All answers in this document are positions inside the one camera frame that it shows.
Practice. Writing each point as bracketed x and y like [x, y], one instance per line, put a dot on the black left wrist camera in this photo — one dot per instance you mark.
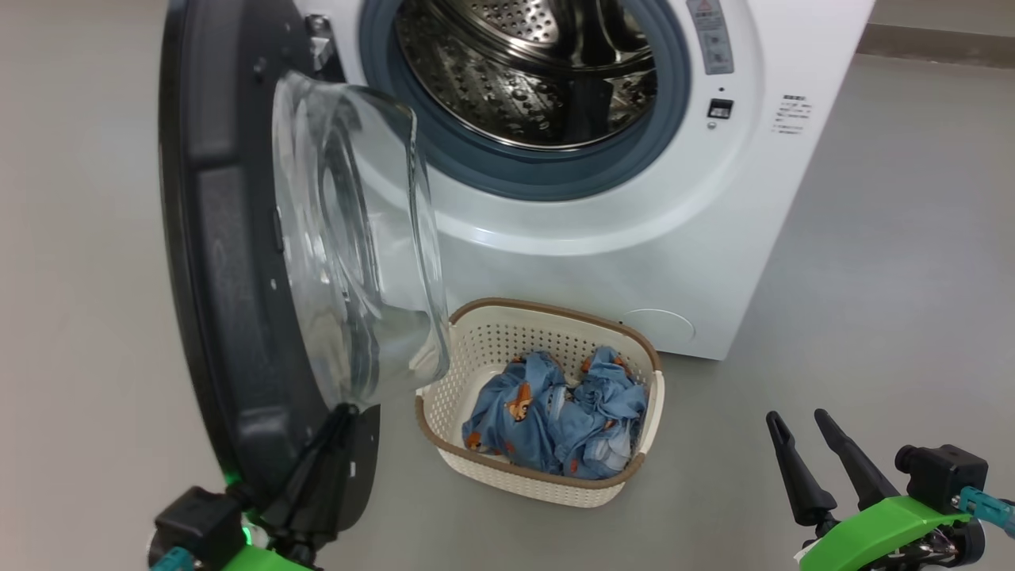
[198, 523]

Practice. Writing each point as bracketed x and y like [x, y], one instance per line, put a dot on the dark round glass washer door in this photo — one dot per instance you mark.
[230, 277]

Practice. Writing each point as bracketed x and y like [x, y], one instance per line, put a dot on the white front-load washing machine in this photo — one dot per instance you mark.
[714, 238]

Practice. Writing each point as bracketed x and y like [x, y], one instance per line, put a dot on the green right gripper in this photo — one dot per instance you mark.
[872, 539]

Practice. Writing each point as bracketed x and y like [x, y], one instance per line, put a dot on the grey baseboard strip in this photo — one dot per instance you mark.
[936, 46]

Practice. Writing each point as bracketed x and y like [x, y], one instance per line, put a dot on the blue garment with orange prints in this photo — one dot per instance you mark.
[507, 412]

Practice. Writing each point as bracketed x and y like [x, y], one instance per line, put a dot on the cream perforated laundry basket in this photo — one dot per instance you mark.
[476, 333]

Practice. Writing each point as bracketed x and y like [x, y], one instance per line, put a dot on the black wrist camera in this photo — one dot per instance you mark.
[940, 476]
[198, 523]

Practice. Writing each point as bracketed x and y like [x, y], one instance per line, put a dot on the blue garment with cream lining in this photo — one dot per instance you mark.
[610, 412]

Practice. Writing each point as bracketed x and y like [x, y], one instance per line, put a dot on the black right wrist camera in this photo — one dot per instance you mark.
[940, 476]

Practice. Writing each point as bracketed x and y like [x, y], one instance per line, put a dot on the round white filter cover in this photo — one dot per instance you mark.
[658, 327]

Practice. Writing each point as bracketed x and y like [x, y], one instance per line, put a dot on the grey warning label sticker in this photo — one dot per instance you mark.
[711, 36]

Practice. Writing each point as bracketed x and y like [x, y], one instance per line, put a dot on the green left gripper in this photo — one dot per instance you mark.
[270, 559]

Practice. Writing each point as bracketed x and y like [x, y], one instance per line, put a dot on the steel perforated washer drum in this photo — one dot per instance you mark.
[515, 79]

